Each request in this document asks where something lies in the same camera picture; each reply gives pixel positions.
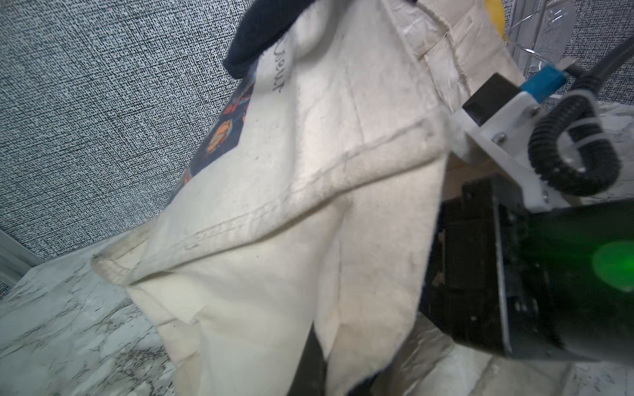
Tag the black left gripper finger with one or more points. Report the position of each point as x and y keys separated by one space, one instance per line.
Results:
x=310 y=376

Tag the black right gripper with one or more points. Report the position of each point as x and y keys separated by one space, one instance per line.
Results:
x=553 y=286

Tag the cream canvas tote bag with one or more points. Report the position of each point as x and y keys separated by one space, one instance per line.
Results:
x=314 y=198

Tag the yellow wine glass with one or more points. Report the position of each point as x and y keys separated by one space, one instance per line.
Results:
x=496 y=12

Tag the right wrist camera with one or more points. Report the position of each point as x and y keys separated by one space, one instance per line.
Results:
x=496 y=123

